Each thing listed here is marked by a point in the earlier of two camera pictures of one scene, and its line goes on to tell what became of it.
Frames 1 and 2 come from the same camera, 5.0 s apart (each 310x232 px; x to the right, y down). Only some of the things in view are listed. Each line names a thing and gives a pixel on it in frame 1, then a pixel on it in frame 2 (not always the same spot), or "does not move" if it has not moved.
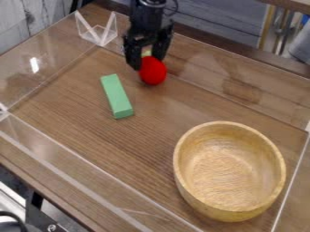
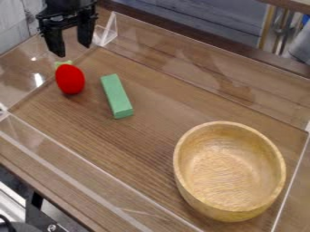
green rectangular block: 117,95 does not move
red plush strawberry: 153,71 → 70,77
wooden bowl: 229,170 does not move
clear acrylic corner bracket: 101,35 does not move
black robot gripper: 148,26 → 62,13
